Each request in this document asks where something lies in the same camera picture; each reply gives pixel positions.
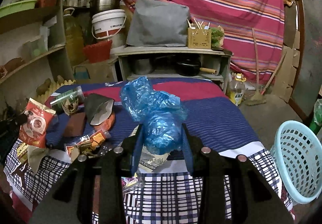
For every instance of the grey low shelf unit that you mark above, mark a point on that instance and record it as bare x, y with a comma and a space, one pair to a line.
159, 62

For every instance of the black pan wooden handle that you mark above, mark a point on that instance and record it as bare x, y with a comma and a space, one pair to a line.
192, 68

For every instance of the dark grey foil pouch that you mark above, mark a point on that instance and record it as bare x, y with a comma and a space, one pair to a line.
98, 108

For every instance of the yellow egg carton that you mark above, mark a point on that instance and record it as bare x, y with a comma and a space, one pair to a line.
51, 89

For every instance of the orange yellow candy wrapper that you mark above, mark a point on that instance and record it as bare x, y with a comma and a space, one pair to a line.
87, 144

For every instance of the yellow utensil holder box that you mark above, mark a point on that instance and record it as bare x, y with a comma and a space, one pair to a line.
199, 38

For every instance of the brown scouring pad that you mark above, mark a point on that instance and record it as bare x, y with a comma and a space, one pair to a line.
75, 126

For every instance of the stainless steel pot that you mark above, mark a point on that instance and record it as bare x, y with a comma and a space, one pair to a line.
104, 5

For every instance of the light blue plastic basket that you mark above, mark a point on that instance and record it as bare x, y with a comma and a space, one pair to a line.
297, 155

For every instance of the blue plastic bag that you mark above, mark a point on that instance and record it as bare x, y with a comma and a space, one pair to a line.
160, 113

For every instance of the purple candy blister pack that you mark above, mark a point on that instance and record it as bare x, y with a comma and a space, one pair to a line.
133, 183

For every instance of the large amber oil jug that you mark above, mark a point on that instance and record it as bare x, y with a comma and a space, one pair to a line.
74, 38

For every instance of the yellow oil bottle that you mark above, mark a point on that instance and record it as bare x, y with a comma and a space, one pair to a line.
236, 88

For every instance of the red snack packet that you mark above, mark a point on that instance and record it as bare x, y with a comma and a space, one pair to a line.
39, 116

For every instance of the white plastic bucket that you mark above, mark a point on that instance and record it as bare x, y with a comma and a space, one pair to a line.
107, 24

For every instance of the striped plaid tablecloth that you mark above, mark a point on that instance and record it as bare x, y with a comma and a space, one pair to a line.
172, 195

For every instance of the green label clear jar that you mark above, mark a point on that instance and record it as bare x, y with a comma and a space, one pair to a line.
72, 96

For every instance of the green plastic tray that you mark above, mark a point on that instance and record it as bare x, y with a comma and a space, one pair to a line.
17, 7

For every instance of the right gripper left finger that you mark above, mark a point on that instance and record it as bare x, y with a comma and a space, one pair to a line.
71, 199

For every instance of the wooden handled broom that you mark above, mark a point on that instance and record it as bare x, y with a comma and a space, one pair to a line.
257, 98

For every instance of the beige printed snack wrapper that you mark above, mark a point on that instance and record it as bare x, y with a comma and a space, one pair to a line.
149, 162

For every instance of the grey cloth bag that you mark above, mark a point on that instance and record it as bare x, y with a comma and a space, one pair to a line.
158, 24

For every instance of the wooden wall shelf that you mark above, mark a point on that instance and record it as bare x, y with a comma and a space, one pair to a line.
32, 50

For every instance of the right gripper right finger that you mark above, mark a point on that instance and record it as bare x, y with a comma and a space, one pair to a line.
233, 190

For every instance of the red plastic basket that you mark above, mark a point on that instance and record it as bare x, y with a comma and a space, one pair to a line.
98, 52

